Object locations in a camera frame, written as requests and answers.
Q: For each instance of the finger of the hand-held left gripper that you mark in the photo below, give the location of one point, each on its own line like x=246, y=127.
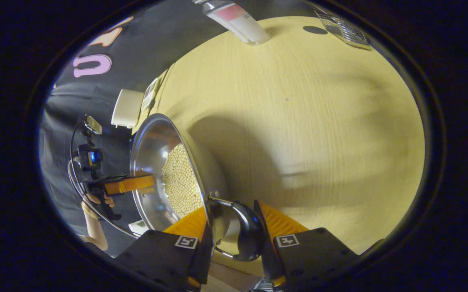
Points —
x=130, y=184

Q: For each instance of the pile of yellow soybeans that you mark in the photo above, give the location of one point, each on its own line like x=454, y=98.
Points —
x=181, y=182

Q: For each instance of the white bottle with pink label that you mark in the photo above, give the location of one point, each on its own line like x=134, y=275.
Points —
x=238, y=20

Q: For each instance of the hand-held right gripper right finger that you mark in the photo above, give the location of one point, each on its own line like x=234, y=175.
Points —
x=268, y=251

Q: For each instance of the white divided dish of grains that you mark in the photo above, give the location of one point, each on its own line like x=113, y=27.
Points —
x=150, y=94

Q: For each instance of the clear glass utensil holder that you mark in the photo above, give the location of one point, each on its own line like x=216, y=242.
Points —
x=345, y=30

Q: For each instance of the small black disc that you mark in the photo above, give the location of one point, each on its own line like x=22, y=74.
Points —
x=315, y=30

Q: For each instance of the white toaster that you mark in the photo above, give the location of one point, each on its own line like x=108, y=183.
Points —
x=127, y=107

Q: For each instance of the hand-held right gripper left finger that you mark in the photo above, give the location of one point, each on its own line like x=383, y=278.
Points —
x=199, y=263

